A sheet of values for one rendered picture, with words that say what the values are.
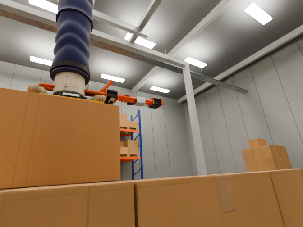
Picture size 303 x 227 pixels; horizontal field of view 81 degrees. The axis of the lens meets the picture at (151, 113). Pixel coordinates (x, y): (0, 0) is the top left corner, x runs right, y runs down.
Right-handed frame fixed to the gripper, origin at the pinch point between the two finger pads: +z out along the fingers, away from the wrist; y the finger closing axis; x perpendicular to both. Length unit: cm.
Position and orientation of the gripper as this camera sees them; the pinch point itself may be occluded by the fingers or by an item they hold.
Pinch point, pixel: (112, 97)
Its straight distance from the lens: 122.7
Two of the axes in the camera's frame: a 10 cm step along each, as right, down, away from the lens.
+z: 5.0, -3.4, -8.0
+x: -8.6, -1.2, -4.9
